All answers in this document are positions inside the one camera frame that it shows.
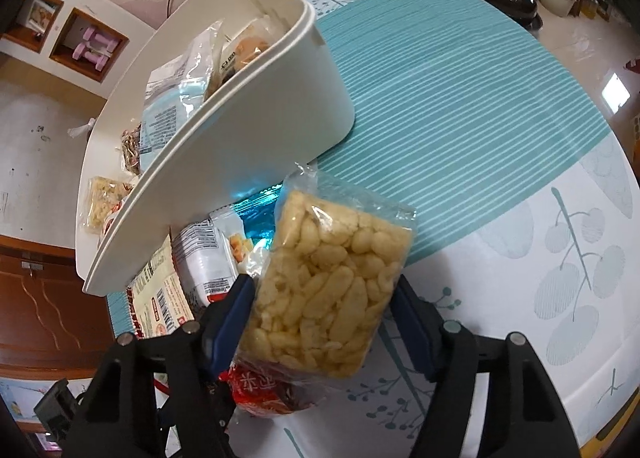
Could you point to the clear bag of orange biscuits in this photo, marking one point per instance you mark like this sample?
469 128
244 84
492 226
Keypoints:
247 47

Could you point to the clear puffed rice cake packet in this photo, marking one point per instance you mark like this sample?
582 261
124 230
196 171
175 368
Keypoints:
102 200
325 278

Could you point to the light blue white packet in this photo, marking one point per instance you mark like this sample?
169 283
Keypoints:
165 107

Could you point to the clear nut bar packet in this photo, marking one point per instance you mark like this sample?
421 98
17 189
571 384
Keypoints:
131 150

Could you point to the dark red snack packet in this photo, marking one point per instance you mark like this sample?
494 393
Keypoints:
111 223

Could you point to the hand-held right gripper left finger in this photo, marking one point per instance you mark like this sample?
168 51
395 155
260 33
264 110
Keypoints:
227 323

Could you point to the pink dumbbell set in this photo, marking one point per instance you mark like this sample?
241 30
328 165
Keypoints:
92 47

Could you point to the white plastic bin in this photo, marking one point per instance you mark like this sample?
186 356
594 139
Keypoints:
250 137

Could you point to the wall niche shelf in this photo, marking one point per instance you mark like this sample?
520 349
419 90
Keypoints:
61 35

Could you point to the tied plastic bag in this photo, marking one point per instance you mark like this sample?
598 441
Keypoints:
80 128

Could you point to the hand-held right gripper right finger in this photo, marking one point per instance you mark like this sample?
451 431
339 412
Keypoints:
415 338

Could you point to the white barcode snack packet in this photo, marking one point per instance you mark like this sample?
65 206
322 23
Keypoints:
205 258

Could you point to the cream red snack packet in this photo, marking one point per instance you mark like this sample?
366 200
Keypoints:
157 298

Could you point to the blue foil snack packet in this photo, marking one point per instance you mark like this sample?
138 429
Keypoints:
257 220

